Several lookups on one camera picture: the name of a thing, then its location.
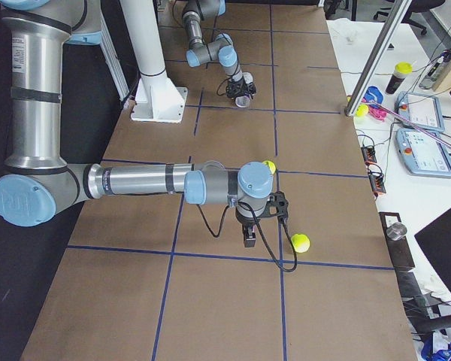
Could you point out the dark bottle yellow lid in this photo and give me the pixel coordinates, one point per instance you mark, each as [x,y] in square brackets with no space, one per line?
[401,71]

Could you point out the near blue teach pendant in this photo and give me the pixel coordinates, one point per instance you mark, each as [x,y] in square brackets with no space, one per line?
[422,155]

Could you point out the black orange connector block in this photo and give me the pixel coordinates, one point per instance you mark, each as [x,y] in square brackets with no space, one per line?
[369,155]
[376,179]

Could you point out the yellow tennis ball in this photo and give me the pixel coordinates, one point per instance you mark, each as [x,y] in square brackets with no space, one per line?
[300,243]
[271,166]

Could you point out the small metal cup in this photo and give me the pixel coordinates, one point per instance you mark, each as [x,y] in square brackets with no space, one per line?
[396,231]

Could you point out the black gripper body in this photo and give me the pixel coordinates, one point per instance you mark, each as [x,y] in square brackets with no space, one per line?
[245,221]
[237,88]

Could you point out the spare tennis ball on desk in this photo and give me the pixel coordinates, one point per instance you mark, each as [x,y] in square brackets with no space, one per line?
[362,110]

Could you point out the black computer monitor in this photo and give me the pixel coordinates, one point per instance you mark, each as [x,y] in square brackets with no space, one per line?
[435,242]

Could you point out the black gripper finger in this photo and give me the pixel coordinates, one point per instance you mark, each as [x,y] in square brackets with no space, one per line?
[249,236]

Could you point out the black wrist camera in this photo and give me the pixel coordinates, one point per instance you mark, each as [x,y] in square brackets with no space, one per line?
[277,206]

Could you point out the far blue teach pendant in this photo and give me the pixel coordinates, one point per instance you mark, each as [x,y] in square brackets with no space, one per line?
[420,109]

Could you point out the blue cloth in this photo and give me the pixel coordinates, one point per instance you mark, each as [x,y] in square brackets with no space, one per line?
[373,94]

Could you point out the aluminium frame post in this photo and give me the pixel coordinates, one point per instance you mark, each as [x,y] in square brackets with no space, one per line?
[399,9]

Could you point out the blue teach pendant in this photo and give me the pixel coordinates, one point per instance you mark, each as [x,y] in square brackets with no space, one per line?
[422,155]
[420,109]

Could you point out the pink cloth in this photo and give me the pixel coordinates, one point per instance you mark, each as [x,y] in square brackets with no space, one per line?
[377,113]

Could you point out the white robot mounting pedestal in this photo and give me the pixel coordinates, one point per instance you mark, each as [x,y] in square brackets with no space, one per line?
[157,98]

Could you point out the clear tennis ball can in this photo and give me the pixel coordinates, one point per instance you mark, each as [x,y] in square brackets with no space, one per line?
[244,101]

